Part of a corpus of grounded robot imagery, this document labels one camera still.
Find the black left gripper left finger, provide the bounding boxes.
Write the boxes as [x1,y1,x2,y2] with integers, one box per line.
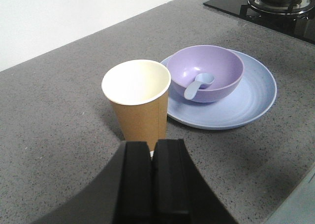
[35,141,153,224]

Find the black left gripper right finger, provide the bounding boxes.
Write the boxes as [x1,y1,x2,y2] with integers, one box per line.
[152,139,236,224]

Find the brown paper cup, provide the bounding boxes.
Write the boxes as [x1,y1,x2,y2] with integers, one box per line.
[101,60,171,151]

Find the light blue plastic spoon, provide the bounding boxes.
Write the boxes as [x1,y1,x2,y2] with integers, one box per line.
[184,73,215,100]

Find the purple plastic bowl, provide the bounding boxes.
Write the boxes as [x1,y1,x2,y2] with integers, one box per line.
[166,45,245,103]

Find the light blue plastic plate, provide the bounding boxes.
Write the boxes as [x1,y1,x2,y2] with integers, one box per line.
[167,51,277,130]

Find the black glass gas stove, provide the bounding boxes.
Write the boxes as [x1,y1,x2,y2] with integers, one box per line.
[203,0,315,43]

